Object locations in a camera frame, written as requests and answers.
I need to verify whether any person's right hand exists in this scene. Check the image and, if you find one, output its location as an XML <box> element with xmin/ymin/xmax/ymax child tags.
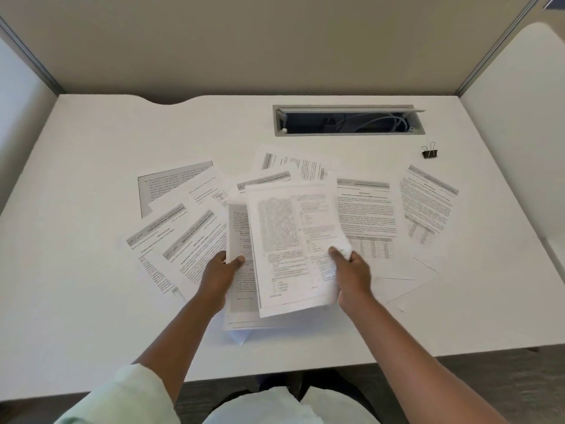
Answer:
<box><xmin>328</xmin><ymin>246</ymin><xmax>377</xmax><ymax>315</ymax></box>

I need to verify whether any beige desk partition panel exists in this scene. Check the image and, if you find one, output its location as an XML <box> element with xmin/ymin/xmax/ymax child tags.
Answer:
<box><xmin>0</xmin><ymin>0</ymin><xmax>543</xmax><ymax>106</ymax></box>

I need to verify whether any person's right forearm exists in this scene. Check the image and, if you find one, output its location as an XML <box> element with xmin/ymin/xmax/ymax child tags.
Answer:
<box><xmin>339</xmin><ymin>290</ymin><xmax>509</xmax><ymax>424</ymax></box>

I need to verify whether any grey metal partition post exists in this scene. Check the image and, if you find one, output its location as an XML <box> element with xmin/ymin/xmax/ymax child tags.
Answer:
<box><xmin>456</xmin><ymin>0</ymin><xmax>543</xmax><ymax>97</ymax></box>
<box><xmin>0</xmin><ymin>16</ymin><xmax>66</xmax><ymax>96</ymax></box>

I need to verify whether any spread of printed paper pages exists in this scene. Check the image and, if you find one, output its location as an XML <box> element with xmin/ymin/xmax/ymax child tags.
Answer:
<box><xmin>117</xmin><ymin>145</ymin><xmax>461</xmax><ymax>346</ymax></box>

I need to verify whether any person's left hand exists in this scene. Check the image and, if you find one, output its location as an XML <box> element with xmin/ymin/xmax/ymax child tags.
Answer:
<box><xmin>200</xmin><ymin>251</ymin><xmax>246</xmax><ymax>315</ymax></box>

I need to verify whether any grey cable tray lid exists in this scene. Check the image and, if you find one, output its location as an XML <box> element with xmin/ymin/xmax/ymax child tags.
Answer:
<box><xmin>276</xmin><ymin>106</ymin><xmax>426</xmax><ymax>115</ymax></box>

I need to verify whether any light grey cable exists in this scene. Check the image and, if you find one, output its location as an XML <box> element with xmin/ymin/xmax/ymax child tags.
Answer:
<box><xmin>353</xmin><ymin>114</ymin><xmax>413</xmax><ymax>131</ymax></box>

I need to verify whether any light green shirt sleeve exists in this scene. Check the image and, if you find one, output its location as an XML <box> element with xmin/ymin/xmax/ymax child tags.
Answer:
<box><xmin>52</xmin><ymin>364</ymin><xmax>182</xmax><ymax>424</ymax></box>

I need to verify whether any person's left forearm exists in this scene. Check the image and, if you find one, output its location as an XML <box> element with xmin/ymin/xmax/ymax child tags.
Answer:
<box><xmin>132</xmin><ymin>290</ymin><xmax>227</xmax><ymax>395</ymax></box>

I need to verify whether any printed sheet with grey margin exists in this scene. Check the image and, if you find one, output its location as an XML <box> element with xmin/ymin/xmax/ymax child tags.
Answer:
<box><xmin>223</xmin><ymin>203</ymin><xmax>265</xmax><ymax>332</ymax></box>

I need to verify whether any printed sheet with dark text block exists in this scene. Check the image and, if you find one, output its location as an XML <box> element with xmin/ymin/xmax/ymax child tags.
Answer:
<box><xmin>245</xmin><ymin>184</ymin><xmax>354</xmax><ymax>319</ymax></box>

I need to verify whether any white side divider panel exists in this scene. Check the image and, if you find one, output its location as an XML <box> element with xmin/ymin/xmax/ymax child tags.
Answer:
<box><xmin>459</xmin><ymin>22</ymin><xmax>565</xmax><ymax>245</ymax></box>
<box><xmin>0</xmin><ymin>36</ymin><xmax>59</xmax><ymax>215</ymax></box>

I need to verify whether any grey desk cable tray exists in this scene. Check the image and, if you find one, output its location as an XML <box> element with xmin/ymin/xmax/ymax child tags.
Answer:
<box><xmin>272</xmin><ymin>104</ymin><xmax>427</xmax><ymax>138</ymax></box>

